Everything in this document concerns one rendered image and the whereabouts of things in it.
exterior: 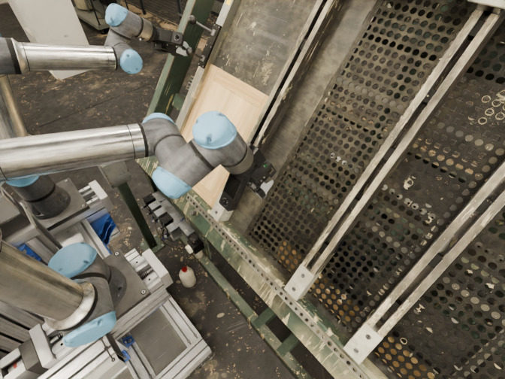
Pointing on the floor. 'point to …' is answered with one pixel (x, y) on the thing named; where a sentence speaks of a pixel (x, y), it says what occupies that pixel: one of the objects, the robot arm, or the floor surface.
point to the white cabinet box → (50, 25)
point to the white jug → (186, 274)
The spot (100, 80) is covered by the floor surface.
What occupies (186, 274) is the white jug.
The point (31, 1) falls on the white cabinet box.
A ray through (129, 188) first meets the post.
